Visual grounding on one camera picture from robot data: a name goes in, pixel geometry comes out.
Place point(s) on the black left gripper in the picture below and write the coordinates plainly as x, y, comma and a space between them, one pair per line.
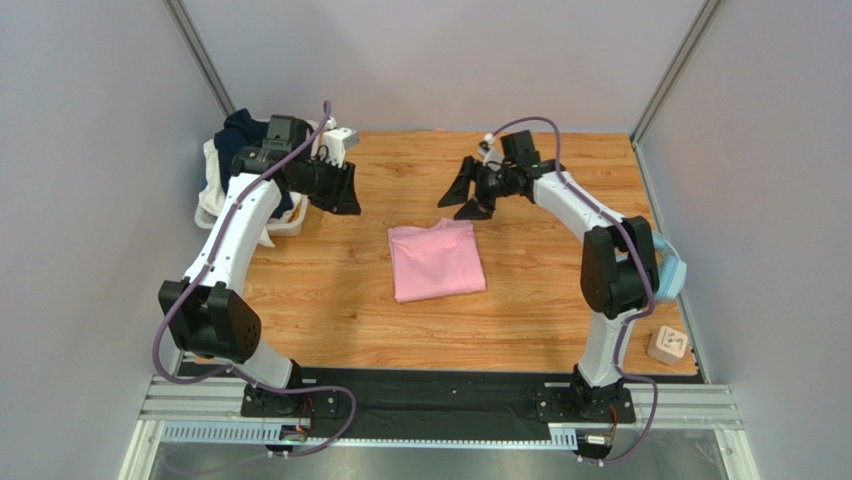
341, 196

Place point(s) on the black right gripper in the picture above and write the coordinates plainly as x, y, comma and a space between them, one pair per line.
485, 182

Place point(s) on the pink t shirt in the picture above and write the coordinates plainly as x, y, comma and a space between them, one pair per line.
435, 262

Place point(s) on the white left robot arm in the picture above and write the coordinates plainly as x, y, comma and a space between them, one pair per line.
205, 312

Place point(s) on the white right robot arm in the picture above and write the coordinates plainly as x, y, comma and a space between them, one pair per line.
619, 275

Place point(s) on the navy blue t shirt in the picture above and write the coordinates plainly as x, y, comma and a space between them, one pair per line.
240, 129

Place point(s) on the white t shirt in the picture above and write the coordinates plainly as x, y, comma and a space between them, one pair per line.
212, 196

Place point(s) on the white plastic laundry basket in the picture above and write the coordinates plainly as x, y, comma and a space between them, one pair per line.
286, 219

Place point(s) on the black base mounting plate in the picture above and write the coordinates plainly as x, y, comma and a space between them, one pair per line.
431, 405

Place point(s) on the light blue headphones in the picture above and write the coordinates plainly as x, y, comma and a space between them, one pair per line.
672, 270

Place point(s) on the small pink cube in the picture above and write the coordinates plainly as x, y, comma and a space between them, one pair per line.
668, 345

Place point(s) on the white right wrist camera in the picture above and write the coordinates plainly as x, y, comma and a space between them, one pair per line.
491, 157

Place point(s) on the left aluminium corner post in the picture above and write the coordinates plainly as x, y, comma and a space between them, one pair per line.
188, 31

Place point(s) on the aluminium corner post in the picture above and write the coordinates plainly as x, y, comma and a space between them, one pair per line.
695, 34
188, 31

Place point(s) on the aluminium frame rail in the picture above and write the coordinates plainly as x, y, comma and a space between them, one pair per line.
687, 429

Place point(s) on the right aluminium corner post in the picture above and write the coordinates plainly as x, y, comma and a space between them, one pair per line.
695, 34

